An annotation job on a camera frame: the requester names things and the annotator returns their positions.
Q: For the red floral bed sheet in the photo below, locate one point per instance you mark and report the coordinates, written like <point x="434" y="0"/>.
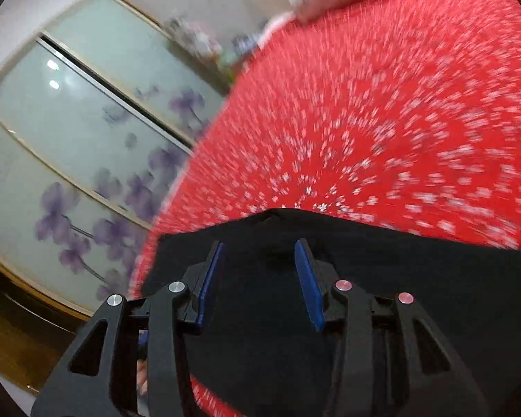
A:
<point x="373" y="117"/>

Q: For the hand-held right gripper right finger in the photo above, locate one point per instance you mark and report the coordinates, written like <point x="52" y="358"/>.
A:
<point x="309" y="282"/>

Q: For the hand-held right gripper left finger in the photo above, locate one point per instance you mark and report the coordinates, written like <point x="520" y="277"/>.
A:
<point x="209" y="286"/>

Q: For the cluttered bedside items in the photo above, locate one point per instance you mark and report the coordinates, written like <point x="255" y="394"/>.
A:
<point x="208" y="45"/>

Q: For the floral glass sliding wardrobe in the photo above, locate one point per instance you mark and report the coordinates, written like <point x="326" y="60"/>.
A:
<point x="82" y="147"/>

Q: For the black pants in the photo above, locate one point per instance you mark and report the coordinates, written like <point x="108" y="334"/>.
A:
<point x="260" y="356"/>

